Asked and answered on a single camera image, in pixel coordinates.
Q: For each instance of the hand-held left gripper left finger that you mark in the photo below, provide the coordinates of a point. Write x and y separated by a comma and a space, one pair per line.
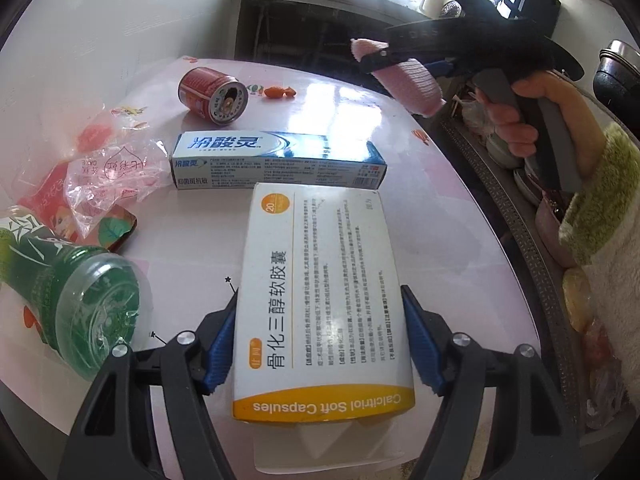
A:
220, 345

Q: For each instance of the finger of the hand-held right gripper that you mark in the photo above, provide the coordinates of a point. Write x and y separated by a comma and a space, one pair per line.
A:
440, 67
377, 60

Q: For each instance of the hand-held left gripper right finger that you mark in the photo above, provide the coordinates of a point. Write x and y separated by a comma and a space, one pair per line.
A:
422, 340

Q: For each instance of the pink cloth roll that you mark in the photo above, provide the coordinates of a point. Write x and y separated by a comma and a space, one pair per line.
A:
410, 85

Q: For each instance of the white orange medicine box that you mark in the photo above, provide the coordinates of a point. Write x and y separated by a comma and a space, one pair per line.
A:
320, 285

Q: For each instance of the blue white toothpaste box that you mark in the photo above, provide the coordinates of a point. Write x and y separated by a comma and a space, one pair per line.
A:
275, 160

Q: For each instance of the red snack packet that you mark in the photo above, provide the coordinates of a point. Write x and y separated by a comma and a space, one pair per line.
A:
117, 227

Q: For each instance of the red drink can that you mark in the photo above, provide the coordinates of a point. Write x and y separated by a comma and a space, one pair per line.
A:
200, 90

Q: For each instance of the green drink bottle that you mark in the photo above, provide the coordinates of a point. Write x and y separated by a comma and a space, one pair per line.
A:
40, 260

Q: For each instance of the clear printed plastic bag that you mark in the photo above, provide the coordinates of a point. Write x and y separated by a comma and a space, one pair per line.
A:
120, 170

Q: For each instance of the person's right hand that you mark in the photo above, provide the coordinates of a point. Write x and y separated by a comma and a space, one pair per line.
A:
575, 110

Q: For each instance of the white plastic bag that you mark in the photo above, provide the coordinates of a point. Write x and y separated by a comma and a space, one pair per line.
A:
470, 112

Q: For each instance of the white mug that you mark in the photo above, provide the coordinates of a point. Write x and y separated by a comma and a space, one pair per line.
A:
431, 4

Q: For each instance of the orange candy wrapper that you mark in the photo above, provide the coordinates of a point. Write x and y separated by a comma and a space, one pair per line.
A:
280, 92

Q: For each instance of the stack of kitchen bowls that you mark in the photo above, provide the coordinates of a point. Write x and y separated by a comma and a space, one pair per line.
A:
502, 152

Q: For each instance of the pink printed tablecloth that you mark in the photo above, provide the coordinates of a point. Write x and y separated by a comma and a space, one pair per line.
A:
440, 220

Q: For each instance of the stacked steel pots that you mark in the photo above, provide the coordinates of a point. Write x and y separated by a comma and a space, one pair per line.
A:
617, 75

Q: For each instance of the plastic bag of yellow food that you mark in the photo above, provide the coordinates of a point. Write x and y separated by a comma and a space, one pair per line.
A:
577, 300

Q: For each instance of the pink basin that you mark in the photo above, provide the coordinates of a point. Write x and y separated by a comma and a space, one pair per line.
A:
550, 230

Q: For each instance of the plastic bag of red food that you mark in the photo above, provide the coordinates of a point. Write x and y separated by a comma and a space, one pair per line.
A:
602, 375

